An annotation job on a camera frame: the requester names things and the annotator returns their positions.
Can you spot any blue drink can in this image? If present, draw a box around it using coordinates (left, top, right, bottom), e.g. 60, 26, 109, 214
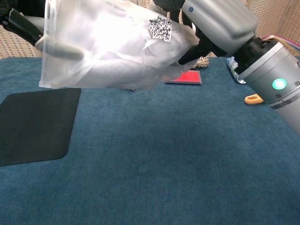
226, 56, 247, 84

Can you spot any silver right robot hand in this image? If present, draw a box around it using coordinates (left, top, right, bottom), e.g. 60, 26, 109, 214
152, 0, 260, 66

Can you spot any black mouse pad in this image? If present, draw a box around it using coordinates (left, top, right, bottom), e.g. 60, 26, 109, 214
0, 88, 82, 167

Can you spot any teal lint roller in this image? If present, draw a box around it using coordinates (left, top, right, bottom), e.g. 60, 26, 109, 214
244, 93, 264, 105

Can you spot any beige rope coil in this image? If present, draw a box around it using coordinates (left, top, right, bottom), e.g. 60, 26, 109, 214
195, 56, 210, 69

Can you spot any blue felt table cover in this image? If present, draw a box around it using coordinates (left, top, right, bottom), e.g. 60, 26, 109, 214
0, 52, 300, 225

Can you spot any white plastic bag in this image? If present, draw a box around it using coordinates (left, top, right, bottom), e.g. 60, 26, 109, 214
38, 0, 200, 91

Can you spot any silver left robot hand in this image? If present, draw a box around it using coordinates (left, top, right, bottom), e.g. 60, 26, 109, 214
0, 0, 84, 60

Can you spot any red ink pad case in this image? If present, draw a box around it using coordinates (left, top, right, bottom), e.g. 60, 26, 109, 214
165, 70, 203, 85

